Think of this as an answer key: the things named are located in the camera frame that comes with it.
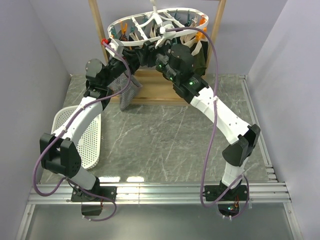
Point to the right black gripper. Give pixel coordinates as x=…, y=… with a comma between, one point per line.
x=150, y=50

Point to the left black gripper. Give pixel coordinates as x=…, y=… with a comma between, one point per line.
x=131, y=59

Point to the white round clip hanger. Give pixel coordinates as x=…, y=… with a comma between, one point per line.
x=141, y=27

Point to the grey striped boxer underwear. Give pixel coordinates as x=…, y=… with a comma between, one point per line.
x=128, y=89

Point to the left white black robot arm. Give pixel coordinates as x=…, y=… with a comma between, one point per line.
x=59, y=153

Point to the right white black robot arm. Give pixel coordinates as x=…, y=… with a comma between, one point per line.
x=175, y=62

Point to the wooden hanger stand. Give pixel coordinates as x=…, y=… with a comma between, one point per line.
x=156, y=90

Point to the olive green hanging underwear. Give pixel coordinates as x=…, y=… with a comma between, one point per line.
x=186, y=40

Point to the orange clothes peg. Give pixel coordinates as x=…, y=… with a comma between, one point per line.
x=199, y=36

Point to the white perforated plastic basket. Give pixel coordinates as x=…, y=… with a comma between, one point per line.
x=89, y=144

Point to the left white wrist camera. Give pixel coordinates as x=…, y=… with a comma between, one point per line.
x=113, y=46

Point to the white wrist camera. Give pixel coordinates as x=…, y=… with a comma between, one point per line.
x=163, y=32
x=113, y=46

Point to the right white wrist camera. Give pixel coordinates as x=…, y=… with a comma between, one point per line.
x=163, y=32

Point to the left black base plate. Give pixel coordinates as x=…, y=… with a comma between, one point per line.
x=101, y=194

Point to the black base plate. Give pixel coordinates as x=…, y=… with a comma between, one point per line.
x=101, y=194
x=239, y=193

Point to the aluminium mounting rail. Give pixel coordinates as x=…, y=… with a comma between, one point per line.
x=162, y=211

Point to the black box under rail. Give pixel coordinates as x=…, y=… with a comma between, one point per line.
x=91, y=210

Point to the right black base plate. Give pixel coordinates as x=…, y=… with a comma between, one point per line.
x=239, y=193

